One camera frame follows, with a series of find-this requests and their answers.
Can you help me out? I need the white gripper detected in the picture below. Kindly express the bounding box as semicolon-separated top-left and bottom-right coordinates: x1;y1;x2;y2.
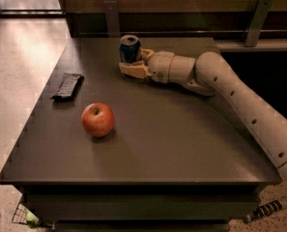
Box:
119;48;175;84

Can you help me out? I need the black white striped stick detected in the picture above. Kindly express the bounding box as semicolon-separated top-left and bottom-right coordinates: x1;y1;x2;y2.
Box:
244;196;287;223

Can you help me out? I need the blue pepsi can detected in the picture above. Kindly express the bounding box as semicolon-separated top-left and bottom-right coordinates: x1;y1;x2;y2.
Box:
119;35;141;63

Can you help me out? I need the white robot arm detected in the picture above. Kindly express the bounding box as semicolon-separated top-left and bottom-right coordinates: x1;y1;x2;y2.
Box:
119;48;287;180

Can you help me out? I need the wire basket with green item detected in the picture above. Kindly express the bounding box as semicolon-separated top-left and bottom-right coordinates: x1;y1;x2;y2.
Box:
12;202;42;229

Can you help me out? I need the red apple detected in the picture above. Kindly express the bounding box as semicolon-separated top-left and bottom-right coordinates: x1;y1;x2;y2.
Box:
81;102;115;137

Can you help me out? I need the black snack bar wrapper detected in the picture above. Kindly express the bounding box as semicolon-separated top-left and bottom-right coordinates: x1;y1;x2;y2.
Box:
51;72;84;101

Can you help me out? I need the dark grey table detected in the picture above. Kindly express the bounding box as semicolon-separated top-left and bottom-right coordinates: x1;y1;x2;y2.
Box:
0;39;280;232

